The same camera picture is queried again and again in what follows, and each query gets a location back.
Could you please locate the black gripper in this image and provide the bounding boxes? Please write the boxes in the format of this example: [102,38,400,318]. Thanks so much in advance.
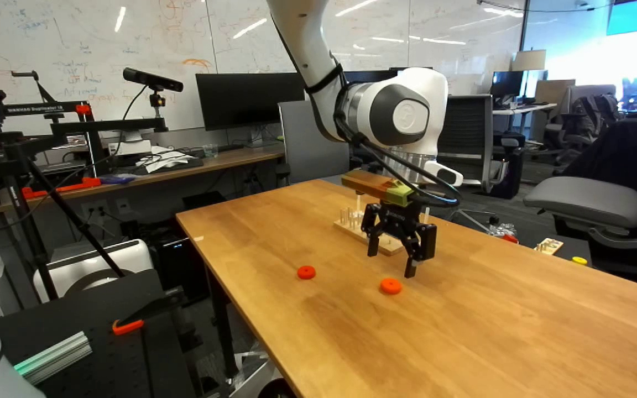
[362,198,439,280]

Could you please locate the white robot base unit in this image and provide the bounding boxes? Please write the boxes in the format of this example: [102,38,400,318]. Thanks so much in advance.
[31,238,157,306]

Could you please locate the wooden stand with clear pegs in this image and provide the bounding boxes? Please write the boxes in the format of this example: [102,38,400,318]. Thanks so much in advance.
[331,190,408,259]

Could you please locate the mesh back office chair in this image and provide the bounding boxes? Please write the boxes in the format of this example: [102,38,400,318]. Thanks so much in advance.
[436,93,525,202]

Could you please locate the snack bag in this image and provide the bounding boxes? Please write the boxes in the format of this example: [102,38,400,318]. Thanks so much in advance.
[534,237,567,259]

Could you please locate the dark blue screen monitor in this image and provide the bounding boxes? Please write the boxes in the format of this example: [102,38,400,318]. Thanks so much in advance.
[342,66,402,87]

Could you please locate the grey cushioned office chair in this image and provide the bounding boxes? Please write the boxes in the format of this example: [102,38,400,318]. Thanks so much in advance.
[522,118,637,292]

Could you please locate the black computer monitor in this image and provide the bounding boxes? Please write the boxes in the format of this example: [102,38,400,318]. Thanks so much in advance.
[195,71,308,132]

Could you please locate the long wooden desk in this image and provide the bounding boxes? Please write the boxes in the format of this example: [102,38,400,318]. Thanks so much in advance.
[23,143,289,205]

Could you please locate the beige lamp shade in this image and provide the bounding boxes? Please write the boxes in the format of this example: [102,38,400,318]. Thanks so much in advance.
[513,48,548,74]

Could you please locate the white crumpled papers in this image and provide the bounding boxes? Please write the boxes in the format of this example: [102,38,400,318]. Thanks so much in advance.
[135,146,198,177]

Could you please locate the black side table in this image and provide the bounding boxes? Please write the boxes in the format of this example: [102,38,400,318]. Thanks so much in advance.
[0,268,205,398]

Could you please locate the red items on desk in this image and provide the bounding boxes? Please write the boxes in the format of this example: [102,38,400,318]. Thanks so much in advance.
[20,175,104,204]

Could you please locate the aluminium extrusion bar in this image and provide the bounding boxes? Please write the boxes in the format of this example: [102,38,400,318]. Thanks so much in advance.
[11,330,96,386]

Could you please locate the black tripod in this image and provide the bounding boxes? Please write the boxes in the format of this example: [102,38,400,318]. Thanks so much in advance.
[0,69,171,320]

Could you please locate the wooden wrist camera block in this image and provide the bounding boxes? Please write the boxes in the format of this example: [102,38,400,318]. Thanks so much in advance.
[338,169,419,209]

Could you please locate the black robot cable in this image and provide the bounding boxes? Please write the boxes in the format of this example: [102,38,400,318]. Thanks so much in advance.
[346,130,462,209]

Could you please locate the black clamp with orange handle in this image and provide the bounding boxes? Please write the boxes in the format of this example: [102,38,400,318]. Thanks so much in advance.
[108,285,188,341]

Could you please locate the black stereo camera bar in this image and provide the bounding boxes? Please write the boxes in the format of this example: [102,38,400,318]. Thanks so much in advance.
[122,66,186,96]

